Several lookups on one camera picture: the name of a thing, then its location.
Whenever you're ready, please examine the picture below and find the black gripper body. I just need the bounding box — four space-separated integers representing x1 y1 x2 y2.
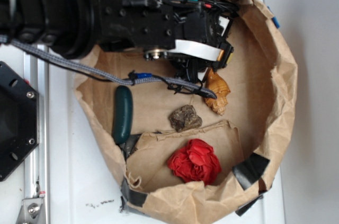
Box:
96 0 235 70

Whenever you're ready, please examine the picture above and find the yellow green sponge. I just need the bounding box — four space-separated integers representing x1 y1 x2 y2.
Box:
226 51 234 65

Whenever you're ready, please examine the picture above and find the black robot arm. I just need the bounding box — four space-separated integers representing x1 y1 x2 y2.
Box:
1 0 238 69

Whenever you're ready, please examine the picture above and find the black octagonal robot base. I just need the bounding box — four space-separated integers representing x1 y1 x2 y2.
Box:
1 61 39 182

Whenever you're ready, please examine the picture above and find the brown grey rock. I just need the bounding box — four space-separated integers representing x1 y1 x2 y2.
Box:
169 105 202 132

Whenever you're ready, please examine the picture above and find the dark green oblong object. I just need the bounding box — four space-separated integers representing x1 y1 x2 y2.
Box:
112 86 133 145

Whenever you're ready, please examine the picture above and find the brown paper bag bin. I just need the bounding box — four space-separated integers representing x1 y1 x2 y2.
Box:
74 0 298 223

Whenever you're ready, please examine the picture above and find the red crumpled paper ball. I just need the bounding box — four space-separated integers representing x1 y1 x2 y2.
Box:
167 139 222 185

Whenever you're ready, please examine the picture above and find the grey braided cable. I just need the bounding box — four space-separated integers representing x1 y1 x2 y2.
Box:
0 34 218 100

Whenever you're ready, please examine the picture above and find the aluminium rail with bracket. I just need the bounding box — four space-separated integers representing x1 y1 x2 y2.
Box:
16 52 50 223

